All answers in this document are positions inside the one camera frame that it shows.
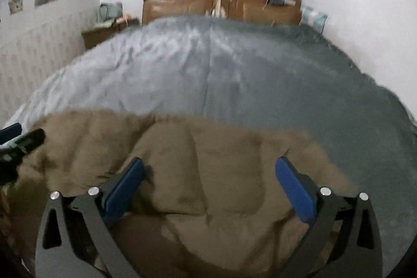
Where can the green bag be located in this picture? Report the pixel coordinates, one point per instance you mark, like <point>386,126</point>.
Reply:
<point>109,12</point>

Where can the checked pillow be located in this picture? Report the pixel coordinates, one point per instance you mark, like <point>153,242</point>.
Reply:
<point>312,17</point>

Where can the tabby kitten wall sticker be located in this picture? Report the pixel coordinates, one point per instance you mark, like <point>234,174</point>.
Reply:
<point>15,3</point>

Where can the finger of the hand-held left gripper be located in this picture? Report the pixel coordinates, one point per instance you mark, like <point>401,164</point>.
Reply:
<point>31,138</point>
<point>9,132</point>

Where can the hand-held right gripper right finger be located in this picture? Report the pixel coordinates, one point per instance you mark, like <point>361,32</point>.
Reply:
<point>295,190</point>

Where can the wooden nightstand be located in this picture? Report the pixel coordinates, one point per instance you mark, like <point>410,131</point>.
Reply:
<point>97,37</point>

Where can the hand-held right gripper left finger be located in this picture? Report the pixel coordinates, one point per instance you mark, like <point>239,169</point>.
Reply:
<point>125,190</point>

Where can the pink object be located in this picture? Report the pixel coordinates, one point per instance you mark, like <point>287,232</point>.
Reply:
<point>124,18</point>

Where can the grey plush blanket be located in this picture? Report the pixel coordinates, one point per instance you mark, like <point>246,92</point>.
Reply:
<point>228,69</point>

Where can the brown jacket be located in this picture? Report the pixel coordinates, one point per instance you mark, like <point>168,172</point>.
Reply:
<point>202,167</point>

